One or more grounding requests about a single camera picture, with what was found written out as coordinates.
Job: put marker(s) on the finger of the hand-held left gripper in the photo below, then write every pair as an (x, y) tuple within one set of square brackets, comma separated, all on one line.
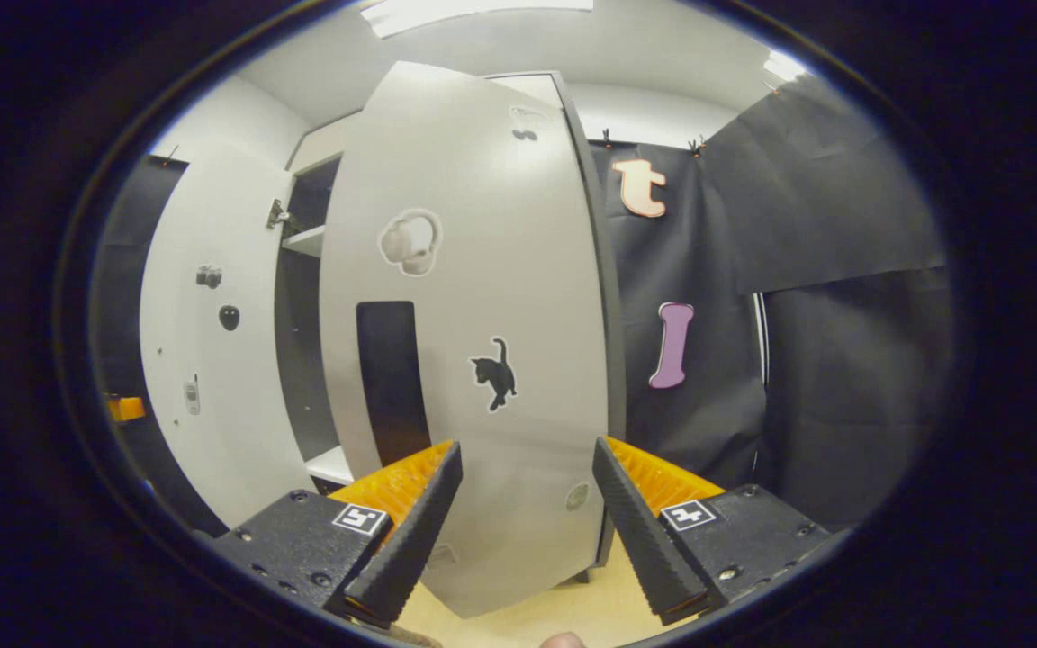
[(127, 409)]

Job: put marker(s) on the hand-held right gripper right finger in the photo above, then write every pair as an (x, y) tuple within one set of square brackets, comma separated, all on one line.
[(635, 531)]

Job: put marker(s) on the white cabinet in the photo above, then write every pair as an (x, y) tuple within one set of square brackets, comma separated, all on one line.
[(302, 360)]

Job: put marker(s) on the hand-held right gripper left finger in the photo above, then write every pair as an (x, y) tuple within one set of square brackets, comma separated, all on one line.
[(415, 531)]

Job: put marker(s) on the large ceiling light panel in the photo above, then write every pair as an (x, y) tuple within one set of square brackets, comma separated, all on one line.
[(473, 13)]

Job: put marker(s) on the black backdrop cloth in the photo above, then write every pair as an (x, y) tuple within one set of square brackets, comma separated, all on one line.
[(825, 270), (118, 270)]

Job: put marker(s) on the small ceiling light panel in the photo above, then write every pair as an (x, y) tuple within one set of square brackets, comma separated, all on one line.
[(784, 66)]

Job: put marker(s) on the white cabinet door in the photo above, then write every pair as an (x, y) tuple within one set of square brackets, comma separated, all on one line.
[(230, 225), (500, 225)]

